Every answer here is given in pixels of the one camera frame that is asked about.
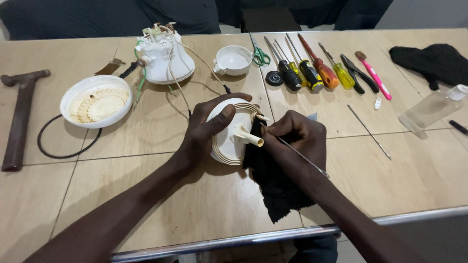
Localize person's right hand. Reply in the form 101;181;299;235
260;110;328;184

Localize person's left hand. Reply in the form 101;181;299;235
178;93;254;173

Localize thin metal pick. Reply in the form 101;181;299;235
259;122;330;179

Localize white round plastic housing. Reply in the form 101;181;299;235
206;98;271;166

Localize black cloth rag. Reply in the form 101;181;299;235
242;117;316;224

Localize thin metal rod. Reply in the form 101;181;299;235
346;104;392;161

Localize yellow and black screwdriver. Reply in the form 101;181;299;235
285;32;325;93

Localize small black wheel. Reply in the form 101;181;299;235
265;70;284;87

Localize red and orange screwdriver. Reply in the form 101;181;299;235
297;33;340;90

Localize small white plastic cup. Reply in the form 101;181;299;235
213;45;254;76

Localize white appliance body with terminals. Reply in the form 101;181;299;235
134;22;196;85

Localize black pliers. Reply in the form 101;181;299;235
340;53;380;95

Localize pink toothbrush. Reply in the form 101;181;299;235
355;50;393;101

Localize white lid with cream disc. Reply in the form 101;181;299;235
59;75;133;129

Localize brown tape scrap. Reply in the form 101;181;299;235
94;58;126;76

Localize person's dark trousers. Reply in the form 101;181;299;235
288;234;339;263

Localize clear bottle with white cap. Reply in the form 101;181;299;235
398;84;468;140

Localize black fabric glove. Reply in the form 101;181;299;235
389;43;468;91

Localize black marker pen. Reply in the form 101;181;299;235
448;119;468;136

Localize rusty brown hammer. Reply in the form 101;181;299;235
0;69;51;172

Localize white wire with black tip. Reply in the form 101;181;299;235
166;25;232;119

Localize black handled screwdriver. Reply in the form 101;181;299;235
263;36;303;92

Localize thin yellow handled screwdriver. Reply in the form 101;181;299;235
274;39;308;87

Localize green wire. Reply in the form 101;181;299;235
133;39;147;109

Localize clear yellow handled screwdriver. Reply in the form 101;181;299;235
318;42;356;90

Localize green handled scissors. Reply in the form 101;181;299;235
249;32;271;68

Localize black rubber ring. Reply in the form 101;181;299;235
37;114;103;160

